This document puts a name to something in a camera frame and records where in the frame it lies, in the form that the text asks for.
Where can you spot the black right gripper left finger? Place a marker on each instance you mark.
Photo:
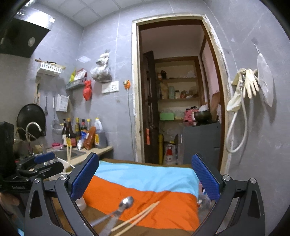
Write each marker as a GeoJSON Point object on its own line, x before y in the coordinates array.
{"type": "Point", "coordinates": [67, 188]}

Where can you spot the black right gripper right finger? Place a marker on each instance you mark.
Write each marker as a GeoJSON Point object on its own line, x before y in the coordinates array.
{"type": "Point", "coordinates": [248, 217]}

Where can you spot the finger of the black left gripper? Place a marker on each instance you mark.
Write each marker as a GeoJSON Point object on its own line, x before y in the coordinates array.
{"type": "Point", "coordinates": [38, 158]}
{"type": "Point", "coordinates": [42, 171]}

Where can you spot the white utensil holder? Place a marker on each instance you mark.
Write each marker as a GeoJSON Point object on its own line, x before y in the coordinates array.
{"type": "Point", "coordinates": [81, 204]}

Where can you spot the wooden chopstick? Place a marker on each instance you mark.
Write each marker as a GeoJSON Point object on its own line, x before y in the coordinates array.
{"type": "Point", "coordinates": [137, 217]}
{"type": "Point", "coordinates": [128, 228]}

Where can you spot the small steel spoon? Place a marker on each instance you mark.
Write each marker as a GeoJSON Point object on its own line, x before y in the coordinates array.
{"type": "Point", "coordinates": [125, 203]}

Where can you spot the large steel spoon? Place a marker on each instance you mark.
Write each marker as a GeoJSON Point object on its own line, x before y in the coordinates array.
{"type": "Point", "coordinates": [110, 225]}

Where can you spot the left hand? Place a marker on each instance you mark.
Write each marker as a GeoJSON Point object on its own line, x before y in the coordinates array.
{"type": "Point", "coordinates": [8, 201]}

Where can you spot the steel sink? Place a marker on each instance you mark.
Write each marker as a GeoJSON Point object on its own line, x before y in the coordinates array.
{"type": "Point", "coordinates": [61, 153]}

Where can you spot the steel faucet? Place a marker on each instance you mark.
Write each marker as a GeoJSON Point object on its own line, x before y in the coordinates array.
{"type": "Point", "coordinates": [29, 135]}

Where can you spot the steel strainer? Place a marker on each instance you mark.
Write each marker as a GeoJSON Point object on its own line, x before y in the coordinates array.
{"type": "Point", "coordinates": [55, 124]}

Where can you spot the dark soy sauce bottle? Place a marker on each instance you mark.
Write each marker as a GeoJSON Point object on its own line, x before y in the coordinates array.
{"type": "Point", "coordinates": [70, 136]}

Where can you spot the black wok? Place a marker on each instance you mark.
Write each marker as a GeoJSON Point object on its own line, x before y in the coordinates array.
{"type": "Point", "coordinates": [29, 113]}

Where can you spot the orange snack packet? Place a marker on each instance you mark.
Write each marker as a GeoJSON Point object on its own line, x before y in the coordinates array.
{"type": "Point", "coordinates": [90, 138]}

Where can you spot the white hanging box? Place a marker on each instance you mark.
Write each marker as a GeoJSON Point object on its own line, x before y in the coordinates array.
{"type": "Point", "coordinates": [62, 103]}

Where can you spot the striped colourful cloth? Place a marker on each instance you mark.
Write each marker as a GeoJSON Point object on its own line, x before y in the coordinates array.
{"type": "Point", "coordinates": [174, 189]}

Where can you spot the grey cabinet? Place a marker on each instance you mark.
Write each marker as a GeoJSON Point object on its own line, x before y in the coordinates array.
{"type": "Point", "coordinates": [203, 139]}

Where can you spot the red plastic bag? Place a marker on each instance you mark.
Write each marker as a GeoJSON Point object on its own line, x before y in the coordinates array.
{"type": "Point", "coordinates": [87, 92]}

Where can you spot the red white bottle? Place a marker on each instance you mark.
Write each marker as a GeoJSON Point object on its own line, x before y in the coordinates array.
{"type": "Point", "coordinates": [170, 155]}

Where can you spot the dark bowl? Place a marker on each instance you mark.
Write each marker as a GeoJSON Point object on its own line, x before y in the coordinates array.
{"type": "Point", "coordinates": [203, 117]}

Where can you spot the grey hanging bag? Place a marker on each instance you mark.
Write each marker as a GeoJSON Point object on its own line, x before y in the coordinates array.
{"type": "Point", "coordinates": [101, 72]}

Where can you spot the pink cloth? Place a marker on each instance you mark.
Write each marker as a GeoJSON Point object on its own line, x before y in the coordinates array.
{"type": "Point", "coordinates": [189, 119]}

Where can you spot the wooden cutting board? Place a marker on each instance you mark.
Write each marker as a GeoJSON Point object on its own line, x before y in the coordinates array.
{"type": "Point", "coordinates": [215, 101]}

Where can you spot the green box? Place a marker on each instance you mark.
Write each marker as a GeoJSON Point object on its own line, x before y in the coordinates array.
{"type": "Point", "coordinates": [167, 116]}

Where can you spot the black range hood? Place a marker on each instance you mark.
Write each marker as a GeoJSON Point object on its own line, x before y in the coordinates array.
{"type": "Point", "coordinates": [25, 32]}

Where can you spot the white rubber glove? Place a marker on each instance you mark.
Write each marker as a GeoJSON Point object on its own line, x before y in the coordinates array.
{"type": "Point", "coordinates": [250, 83]}

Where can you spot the clear plastic bag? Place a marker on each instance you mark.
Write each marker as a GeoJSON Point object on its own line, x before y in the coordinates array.
{"type": "Point", "coordinates": [265, 79]}

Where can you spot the grey wall shelf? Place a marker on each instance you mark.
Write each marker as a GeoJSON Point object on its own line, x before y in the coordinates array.
{"type": "Point", "coordinates": [76, 84]}

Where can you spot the white wall basket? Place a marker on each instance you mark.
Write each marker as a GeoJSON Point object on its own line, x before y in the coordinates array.
{"type": "Point", "coordinates": [49, 68]}

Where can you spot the white wall socket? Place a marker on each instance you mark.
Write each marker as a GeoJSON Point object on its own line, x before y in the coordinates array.
{"type": "Point", "coordinates": [110, 87]}

